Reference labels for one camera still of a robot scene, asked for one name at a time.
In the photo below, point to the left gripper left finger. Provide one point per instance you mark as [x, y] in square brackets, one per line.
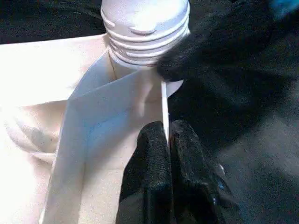
[147, 179]

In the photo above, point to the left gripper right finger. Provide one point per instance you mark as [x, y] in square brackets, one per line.
[196, 182]

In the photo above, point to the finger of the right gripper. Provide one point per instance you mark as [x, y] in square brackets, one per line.
[187, 58]

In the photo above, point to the white plastic table leg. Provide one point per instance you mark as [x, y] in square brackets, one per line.
[144, 28]

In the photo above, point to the white plastic table top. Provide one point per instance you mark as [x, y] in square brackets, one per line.
[93, 112]

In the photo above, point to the black plastic sheet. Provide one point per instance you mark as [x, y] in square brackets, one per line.
[245, 140]

